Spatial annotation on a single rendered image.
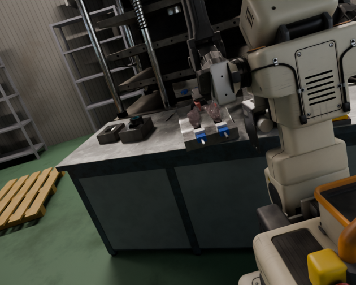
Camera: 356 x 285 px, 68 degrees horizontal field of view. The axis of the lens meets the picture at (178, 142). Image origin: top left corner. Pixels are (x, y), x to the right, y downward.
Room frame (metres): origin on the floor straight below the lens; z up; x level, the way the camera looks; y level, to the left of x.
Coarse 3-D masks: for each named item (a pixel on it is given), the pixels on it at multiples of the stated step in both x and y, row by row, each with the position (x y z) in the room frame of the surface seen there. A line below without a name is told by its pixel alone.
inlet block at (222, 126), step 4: (216, 124) 1.16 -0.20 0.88; (220, 124) 1.15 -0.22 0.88; (224, 124) 1.14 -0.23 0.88; (216, 128) 1.16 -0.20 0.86; (220, 128) 1.13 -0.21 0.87; (224, 128) 1.12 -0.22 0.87; (220, 132) 1.10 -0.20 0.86; (224, 132) 1.10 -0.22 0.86; (228, 132) 1.10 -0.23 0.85; (228, 136) 1.05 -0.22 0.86
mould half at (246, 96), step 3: (243, 90) 1.43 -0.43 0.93; (246, 90) 1.42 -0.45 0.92; (243, 93) 1.41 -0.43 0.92; (246, 93) 1.40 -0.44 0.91; (243, 96) 1.40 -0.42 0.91; (246, 96) 1.39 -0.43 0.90; (249, 96) 1.38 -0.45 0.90; (252, 96) 1.37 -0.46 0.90; (246, 99) 1.37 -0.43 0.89; (249, 99) 1.36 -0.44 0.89; (267, 111) 1.12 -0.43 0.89; (243, 114) 1.17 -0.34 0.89; (264, 114) 1.12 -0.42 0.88; (267, 114) 1.12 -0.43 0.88; (267, 117) 1.12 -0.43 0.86; (258, 129) 1.13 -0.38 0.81; (246, 132) 1.15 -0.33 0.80
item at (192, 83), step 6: (180, 78) 2.22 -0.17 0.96; (186, 78) 2.13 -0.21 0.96; (192, 78) 2.06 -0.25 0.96; (174, 84) 2.09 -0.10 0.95; (180, 84) 2.07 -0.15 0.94; (186, 84) 2.05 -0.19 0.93; (192, 84) 2.04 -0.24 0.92; (174, 90) 2.09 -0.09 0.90; (180, 90) 2.08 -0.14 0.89; (186, 90) 2.06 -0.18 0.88; (180, 96) 2.08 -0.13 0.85; (186, 96) 2.06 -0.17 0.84; (180, 102) 2.08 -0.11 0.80
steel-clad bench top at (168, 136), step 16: (352, 96) 1.21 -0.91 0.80; (160, 112) 1.96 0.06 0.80; (176, 112) 1.84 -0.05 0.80; (240, 112) 1.46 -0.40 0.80; (352, 112) 1.04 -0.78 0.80; (160, 128) 1.59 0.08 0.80; (176, 128) 1.50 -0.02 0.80; (240, 128) 1.23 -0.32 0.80; (96, 144) 1.65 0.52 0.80; (112, 144) 1.56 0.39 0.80; (128, 144) 1.48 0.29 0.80; (144, 144) 1.40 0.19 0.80; (160, 144) 1.33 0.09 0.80; (176, 144) 1.27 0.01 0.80; (64, 160) 1.53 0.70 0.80; (80, 160) 1.45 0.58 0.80; (96, 160) 1.38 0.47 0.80
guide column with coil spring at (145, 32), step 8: (136, 0) 2.09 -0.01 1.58; (144, 32) 2.09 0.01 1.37; (144, 40) 2.10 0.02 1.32; (152, 48) 2.09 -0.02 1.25; (152, 56) 2.09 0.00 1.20; (152, 64) 2.10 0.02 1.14; (160, 72) 2.10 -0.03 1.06; (160, 80) 2.09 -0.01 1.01; (160, 88) 2.09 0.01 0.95; (168, 104) 2.09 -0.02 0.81
